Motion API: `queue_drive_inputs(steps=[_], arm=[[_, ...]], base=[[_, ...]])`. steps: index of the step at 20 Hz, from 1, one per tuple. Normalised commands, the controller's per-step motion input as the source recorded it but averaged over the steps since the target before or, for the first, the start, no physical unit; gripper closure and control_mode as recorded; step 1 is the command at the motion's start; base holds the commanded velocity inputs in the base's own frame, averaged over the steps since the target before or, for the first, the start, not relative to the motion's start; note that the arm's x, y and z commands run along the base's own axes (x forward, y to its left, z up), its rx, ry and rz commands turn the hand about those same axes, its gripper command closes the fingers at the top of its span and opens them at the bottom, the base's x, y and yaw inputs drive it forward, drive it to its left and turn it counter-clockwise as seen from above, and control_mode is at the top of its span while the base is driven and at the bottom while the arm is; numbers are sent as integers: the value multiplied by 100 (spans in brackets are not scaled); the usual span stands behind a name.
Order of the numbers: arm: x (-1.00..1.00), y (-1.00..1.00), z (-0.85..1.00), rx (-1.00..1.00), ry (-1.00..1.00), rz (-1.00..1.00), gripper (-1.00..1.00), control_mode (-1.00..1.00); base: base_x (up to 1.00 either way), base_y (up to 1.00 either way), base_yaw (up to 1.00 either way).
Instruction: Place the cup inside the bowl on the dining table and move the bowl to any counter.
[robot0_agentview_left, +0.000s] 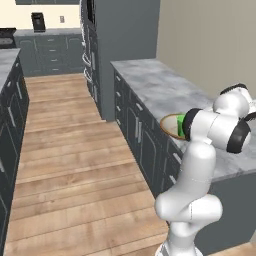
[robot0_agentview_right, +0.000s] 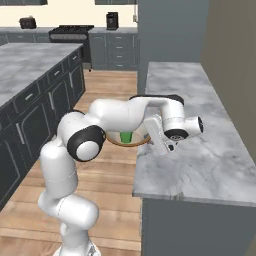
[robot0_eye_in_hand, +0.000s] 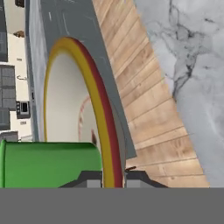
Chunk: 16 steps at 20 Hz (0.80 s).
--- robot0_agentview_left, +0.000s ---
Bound green cup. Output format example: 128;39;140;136
176;113;188;139

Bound dark grey wall cupboards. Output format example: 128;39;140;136
14;0;81;6

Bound tall grey fridge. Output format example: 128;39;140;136
79;0;161;122

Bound black coffee machine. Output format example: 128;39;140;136
31;12;47;34

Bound dark grey cupboard door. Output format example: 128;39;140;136
137;114;158;196
126;105;140;149

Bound black stove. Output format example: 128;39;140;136
0;27;17;50

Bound dark grey drawer front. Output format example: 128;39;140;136
114;100;126;117
114;114;127;133
113;70;125;89
113;85;126;103

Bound dark grey counter cabinet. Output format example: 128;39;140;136
112;59;256;256

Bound silver door handle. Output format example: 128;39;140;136
137;121;143;145
133;116;139;140

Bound dark grey island cabinets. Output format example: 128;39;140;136
0;48;31;256

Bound dark grey cupboard run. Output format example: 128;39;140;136
14;28;85;77

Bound tan rimmed bowl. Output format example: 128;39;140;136
159;112;188;141

